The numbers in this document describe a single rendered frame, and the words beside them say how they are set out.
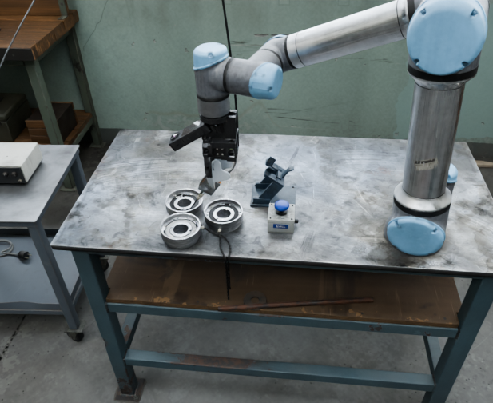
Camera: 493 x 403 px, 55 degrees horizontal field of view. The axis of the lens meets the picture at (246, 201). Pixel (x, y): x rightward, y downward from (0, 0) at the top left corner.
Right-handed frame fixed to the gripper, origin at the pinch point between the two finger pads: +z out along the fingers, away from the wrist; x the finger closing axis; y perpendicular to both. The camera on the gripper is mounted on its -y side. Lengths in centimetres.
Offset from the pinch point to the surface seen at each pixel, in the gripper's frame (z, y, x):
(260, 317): 40.8, 13.2, -11.2
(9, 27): 6, -124, 131
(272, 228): 11.6, 16.3, -4.5
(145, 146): 13.0, -29.0, 35.1
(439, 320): 38, 64, -10
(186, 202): 11.7, -8.8, 4.7
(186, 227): 11.0, -6.5, -6.4
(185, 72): 42, -43, 160
